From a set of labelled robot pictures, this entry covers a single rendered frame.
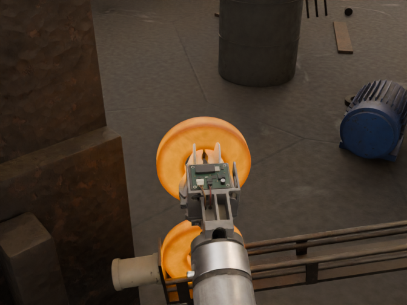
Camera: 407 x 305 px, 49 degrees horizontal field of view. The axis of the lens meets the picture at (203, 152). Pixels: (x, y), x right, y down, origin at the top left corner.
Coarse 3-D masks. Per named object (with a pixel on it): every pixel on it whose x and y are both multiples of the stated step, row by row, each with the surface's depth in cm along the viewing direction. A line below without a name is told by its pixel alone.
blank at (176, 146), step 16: (176, 128) 72; (192, 128) 70; (208, 128) 70; (224, 128) 71; (160, 144) 73; (176, 144) 71; (192, 144) 72; (208, 144) 72; (224, 144) 72; (240, 144) 72; (160, 160) 73; (176, 160) 73; (224, 160) 74; (240, 160) 74; (160, 176) 74; (176, 176) 74; (240, 176) 76; (176, 192) 76
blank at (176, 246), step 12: (180, 228) 81; (192, 228) 80; (168, 240) 82; (180, 240) 81; (192, 240) 81; (168, 252) 82; (180, 252) 82; (168, 264) 84; (180, 264) 84; (180, 276) 86
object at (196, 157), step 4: (196, 152) 73; (200, 152) 73; (192, 156) 72; (196, 156) 72; (200, 156) 72; (188, 160) 72; (192, 160) 71; (196, 160) 71; (200, 160) 72; (188, 164) 71; (192, 164) 71
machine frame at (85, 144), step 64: (0, 0) 70; (64, 0) 76; (0, 64) 74; (64, 64) 81; (0, 128) 78; (64, 128) 87; (0, 192) 77; (64, 192) 86; (64, 256) 93; (128, 256) 106
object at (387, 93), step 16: (384, 80) 249; (368, 96) 235; (384, 96) 230; (400, 96) 238; (352, 112) 225; (368, 112) 220; (384, 112) 217; (400, 112) 225; (352, 128) 227; (368, 128) 223; (384, 128) 219; (400, 128) 228; (352, 144) 231; (368, 144) 227; (384, 144) 222; (400, 144) 247
